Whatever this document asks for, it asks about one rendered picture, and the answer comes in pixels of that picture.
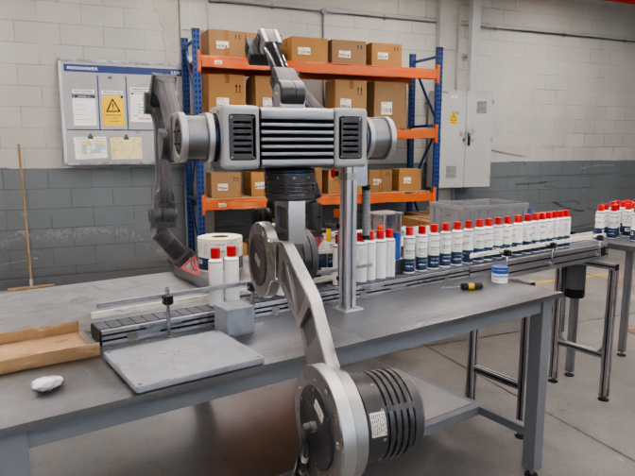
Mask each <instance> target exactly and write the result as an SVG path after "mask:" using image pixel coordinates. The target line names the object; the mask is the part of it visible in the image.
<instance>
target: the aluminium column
mask: <svg viewBox="0 0 635 476"><path fill-rule="evenodd" d="M340 172H341V173H357V167H340ZM356 207H357V180H343V179H342V180H340V229H339V308H342V309H345V310H349V309H354V308H355V301H356Z"/></svg>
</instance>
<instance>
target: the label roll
mask: <svg viewBox="0 0 635 476"><path fill-rule="evenodd" d="M227 246H236V256H237V257H238V258H239V270H240V269H242V268H243V242H242V235H241V234H236V233H210V234H203V235H199V236H198V237H197V255H198V268H199V270H200V271H204V272H208V261H209V260H210V259H211V247H220V258H221V259H222V260H223V272H224V259H225V258H226V257H227Z"/></svg>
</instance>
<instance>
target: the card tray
mask: <svg viewBox="0 0 635 476"><path fill-rule="evenodd" d="M95 356H100V346H99V342H97V343H92V344H90V343H89V342H88V341H87V340H86V338H85V337H84V336H83V335H82V334H81V333H80V332H79V328H78V321H72V322H65V323H60V324H54V325H48V326H41V327H36V328H30V329H24V330H18V331H7V332H1V333H0V375H4V374H9V373H13V372H18V371H23V370H28V369H32V368H38V367H43V366H51V365H56V364H61V363H66V362H71V361H75V360H80V359H85V358H91V357H95Z"/></svg>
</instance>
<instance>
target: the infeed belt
mask: <svg viewBox="0 0 635 476"><path fill-rule="evenodd" d="M463 267H467V266H466V265H462V266H451V268H438V270H435V271H434V270H428V269H427V272H424V273H419V272H416V271H415V274H413V275H405V274H403V272H400V273H395V277H394V278H390V279H388V278H386V279H385V280H375V281H367V282H366V283H356V286H359V285H365V284H371V283H375V282H381V281H392V280H396V279H402V278H408V277H414V276H418V275H424V274H430V273H436V272H441V271H446V270H452V269H457V268H463ZM317 289H318V291H319V292H320V293H321V292H326V291H332V290H335V286H333V284H332V283H330V284H324V285H319V286H317ZM283 298H286V297H276V296H274V297H273V298H269V299H262V298H259V296H256V297H254V302H255V303H261V302H267V301H272V300H277V299H283ZM240 299H241V300H243V301H245V302H246V303H249V304H251V297H245V298H240ZM209 305H210V304H204V305H198V306H193V307H187V308H181V309H176V310H170V318H174V317H179V316H185V315H195V314H201V313H206V312H211V311H214V310H215V308H212V307H210V306H209ZM163 319H166V311H164V312H158V313H153V314H141V315H136V316H130V317H124V318H118V319H113V320H107V321H101V322H95V323H92V325H93V326H94V327H95V328H96V329H97V330H98V331H103V330H107V329H113V328H119V327H125V326H129V325H135V324H141V323H146V322H152V321H157V320H163Z"/></svg>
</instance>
